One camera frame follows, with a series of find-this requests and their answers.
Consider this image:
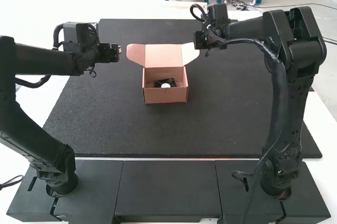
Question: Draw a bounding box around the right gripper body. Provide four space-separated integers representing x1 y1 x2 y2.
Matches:
194 18 231 50

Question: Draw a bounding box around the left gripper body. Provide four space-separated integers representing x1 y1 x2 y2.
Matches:
97 42 123 64

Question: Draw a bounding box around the cardboard box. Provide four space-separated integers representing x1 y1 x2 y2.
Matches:
126 42 201 105

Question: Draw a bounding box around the black square fan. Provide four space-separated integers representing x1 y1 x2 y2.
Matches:
153 77 178 89

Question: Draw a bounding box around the black mat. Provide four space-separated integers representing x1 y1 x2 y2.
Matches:
42 18 323 159

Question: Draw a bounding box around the dark base panel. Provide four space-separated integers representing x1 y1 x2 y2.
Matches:
6 159 124 222
214 160 332 221
114 160 223 217

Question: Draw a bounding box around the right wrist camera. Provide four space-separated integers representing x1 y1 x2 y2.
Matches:
207 4 229 25

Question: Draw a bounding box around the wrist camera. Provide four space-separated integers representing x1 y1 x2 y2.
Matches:
207 4 229 25
62 22 100 51

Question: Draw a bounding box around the black cable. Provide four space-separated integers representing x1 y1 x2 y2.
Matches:
210 36 288 162
190 3 209 23
14 74 52 89
53 23 65 50
231 155 267 224
0 174 25 191

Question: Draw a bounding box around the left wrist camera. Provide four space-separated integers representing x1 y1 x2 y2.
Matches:
62 22 100 51

